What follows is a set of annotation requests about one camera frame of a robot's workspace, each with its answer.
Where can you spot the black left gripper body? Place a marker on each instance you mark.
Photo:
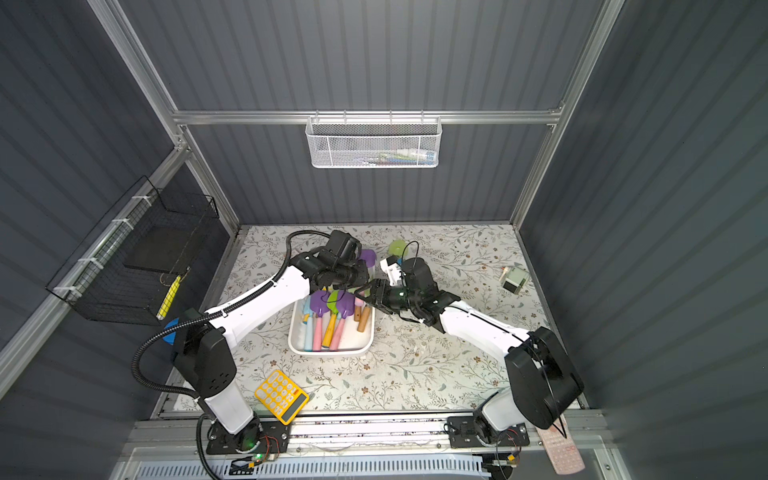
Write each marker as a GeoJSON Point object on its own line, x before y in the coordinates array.
{"type": "Point", "coordinates": [349, 279]}

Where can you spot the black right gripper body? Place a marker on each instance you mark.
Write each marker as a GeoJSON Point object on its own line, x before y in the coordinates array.
{"type": "Point", "coordinates": [385, 291]}

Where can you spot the purple shovel pink handle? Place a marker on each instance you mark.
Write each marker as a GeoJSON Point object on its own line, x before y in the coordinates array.
{"type": "Point", "coordinates": [369, 256]}
{"type": "Point", "coordinates": [345, 306]}

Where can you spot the green shovel brown handle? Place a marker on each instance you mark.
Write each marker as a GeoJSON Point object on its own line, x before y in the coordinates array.
{"type": "Point", "coordinates": [365, 316]}

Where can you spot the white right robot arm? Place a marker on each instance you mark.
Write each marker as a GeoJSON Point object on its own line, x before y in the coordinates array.
{"type": "Point", "coordinates": [542, 380]}

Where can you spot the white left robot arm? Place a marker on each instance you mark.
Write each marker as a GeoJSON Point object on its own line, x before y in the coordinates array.
{"type": "Point", "coordinates": [203, 352]}

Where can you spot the white plastic storage box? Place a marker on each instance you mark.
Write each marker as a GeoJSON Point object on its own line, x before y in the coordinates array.
{"type": "Point", "coordinates": [352, 342]}

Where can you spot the pale green tape dispenser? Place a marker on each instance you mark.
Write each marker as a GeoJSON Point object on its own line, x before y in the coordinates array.
{"type": "Point", "coordinates": [514, 279]}

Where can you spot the yellow calculator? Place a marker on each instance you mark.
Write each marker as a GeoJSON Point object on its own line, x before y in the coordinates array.
{"type": "Point", "coordinates": [281, 396]}

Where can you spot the pink calculator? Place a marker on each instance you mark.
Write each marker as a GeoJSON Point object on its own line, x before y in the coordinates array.
{"type": "Point", "coordinates": [561, 449]}

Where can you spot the blue shovel blue handle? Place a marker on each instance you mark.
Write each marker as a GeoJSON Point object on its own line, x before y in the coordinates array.
{"type": "Point", "coordinates": [308, 323]}

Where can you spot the white wire mesh basket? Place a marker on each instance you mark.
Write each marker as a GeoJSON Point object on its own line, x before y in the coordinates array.
{"type": "Point", "coordinates": [389, 144]}

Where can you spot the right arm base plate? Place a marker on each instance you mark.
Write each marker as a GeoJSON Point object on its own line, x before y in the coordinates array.
{"type": "Point", "coordinates": [466, 431]}

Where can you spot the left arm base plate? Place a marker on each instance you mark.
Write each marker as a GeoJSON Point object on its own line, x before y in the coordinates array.
{"type": "Point", "coordinates": [268, 438]}

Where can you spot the black wire basket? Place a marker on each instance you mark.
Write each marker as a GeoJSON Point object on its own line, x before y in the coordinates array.
{"type": "Point", "coordinates": [125, 274]}

